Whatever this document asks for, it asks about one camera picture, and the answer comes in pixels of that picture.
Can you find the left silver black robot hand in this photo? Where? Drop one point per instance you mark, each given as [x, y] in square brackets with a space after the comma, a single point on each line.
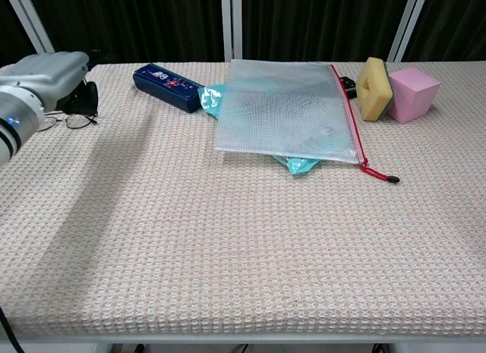
[57, 83]

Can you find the wire-frame eyeglasses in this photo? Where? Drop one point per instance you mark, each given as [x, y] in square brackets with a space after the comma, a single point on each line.
[72, 120]

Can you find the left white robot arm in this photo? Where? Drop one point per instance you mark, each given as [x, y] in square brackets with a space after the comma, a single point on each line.
[15, 125]

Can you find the dark blue floral box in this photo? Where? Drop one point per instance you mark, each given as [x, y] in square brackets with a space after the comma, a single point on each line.
[167, 86]

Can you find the black curtain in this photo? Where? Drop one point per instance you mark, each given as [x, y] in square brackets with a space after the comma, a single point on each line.
[152, 23]

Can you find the teal plastic bag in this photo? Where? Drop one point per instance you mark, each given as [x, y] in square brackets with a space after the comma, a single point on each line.
[212, 100]

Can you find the beige waffle weave tablecloth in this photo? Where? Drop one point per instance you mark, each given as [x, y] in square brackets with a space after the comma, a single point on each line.
[243, 216]

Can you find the translucent mesh zipper pouch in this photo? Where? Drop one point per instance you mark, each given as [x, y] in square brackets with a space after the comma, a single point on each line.
[288, 110]

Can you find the small black object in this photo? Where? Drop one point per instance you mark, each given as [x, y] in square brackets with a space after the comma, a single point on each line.
[347, 86]

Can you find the yellow green sponge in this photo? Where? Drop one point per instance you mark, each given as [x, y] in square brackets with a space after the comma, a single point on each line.
[375, 89]

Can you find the pink foam block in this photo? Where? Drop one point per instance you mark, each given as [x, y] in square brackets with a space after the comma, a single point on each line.
[412, 95]

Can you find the white metal frame post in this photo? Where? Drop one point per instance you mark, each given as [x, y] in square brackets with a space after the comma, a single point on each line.
[231, 24]
[408, 24]
[28, 19]

